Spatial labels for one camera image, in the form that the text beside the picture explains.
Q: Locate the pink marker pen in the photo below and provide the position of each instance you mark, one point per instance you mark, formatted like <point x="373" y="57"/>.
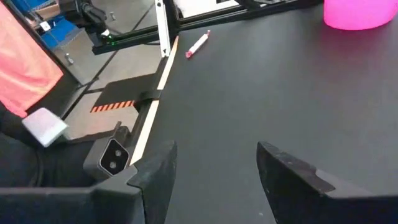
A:
<point x="197" y="44"/>

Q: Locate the black table frame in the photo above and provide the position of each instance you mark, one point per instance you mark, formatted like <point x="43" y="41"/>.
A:
<point x="211" y="20"/>

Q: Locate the silver frame bracket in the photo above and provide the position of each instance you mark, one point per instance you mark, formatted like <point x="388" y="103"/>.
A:
<point x="163" y="28"/>

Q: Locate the blue storage bin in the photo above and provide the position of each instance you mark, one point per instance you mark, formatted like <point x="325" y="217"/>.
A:
<point x="57" y="31"/>

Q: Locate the person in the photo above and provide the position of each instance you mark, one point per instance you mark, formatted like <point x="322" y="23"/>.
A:
<point x="25" y="62"/>

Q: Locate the narrow wooden edge strip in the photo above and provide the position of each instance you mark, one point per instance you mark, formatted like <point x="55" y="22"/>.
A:
<point x="149" y="124"/>

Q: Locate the pink halloween bucket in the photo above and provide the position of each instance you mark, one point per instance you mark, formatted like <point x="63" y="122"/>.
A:
<point x="357" y="14"/>

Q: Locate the black two-lens camera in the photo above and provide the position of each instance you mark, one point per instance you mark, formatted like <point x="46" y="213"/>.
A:
<point x="113" y="157"/>

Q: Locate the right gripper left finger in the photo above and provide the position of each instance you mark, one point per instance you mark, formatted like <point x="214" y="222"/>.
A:
<point x="124" y="205"/>

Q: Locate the black mat with hazard stripes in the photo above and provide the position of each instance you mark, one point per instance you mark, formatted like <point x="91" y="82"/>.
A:
<point x="124" y="91"/>

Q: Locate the black machine with green light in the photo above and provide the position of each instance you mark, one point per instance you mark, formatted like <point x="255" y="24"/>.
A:
<point x="93" y="18"/>

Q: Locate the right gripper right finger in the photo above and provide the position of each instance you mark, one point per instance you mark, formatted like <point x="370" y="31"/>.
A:
<point x="311" y="208"/>

